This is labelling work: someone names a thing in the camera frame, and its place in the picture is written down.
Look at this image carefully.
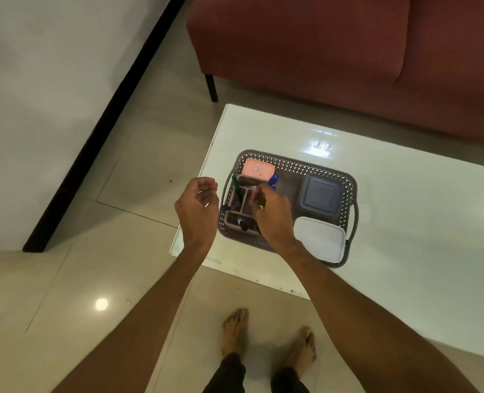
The person's right hand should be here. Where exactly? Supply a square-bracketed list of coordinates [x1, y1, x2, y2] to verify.
[248, 184, 299, 253]

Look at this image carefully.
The person's left hand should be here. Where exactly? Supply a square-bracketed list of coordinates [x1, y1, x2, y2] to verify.
[174, 177, 220, 249]

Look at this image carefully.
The person's left forearm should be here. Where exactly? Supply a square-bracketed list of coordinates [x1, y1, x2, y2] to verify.
[51, 241, 210, 393]

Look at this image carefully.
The person's right forearm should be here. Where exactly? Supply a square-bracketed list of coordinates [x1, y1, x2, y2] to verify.
[281, 240, 481, 393]

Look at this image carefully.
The grey compartment pen organizer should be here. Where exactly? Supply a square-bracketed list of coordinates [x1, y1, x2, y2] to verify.
[224, 184, 267, 234]

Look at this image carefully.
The pink plastic box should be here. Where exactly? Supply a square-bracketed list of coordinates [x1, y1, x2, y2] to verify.
[241, 158, 275, 181]

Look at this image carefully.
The grey woven plastic basket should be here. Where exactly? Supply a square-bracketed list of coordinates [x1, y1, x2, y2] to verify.
[217, 150, 360, 269]

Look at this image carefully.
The dark grey lidded container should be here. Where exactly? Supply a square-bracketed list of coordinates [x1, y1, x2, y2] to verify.
[298, 174, 345, 219]

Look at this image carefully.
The white lidded container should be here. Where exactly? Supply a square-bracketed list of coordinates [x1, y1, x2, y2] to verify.
[293, 217, 347, 264]

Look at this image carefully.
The black sofa leg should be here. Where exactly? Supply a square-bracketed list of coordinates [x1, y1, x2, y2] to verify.
[204, 73, 219, 103]

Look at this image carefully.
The black skirting strip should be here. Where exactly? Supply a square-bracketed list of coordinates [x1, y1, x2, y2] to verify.
[22, 0, 188, 253]

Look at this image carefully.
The person's left foot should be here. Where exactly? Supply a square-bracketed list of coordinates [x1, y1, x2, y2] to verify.
[221, 308, 250, 359]

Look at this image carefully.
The person's foot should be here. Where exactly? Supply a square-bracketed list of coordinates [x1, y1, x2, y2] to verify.
[221, 308, 250, 359]
[284, 326, 317, 378]

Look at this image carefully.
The person's right foot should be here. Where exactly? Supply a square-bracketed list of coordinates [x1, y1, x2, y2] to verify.
[284, 326, 317, 378]

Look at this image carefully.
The maroon fabric sofa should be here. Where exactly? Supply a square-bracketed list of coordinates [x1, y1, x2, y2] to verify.
[186, 0, 484, 146]

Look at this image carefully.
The person's black trouser leg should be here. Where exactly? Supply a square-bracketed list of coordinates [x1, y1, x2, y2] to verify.
[270, 366, 310, 393]
[203, 353, 247, 393]

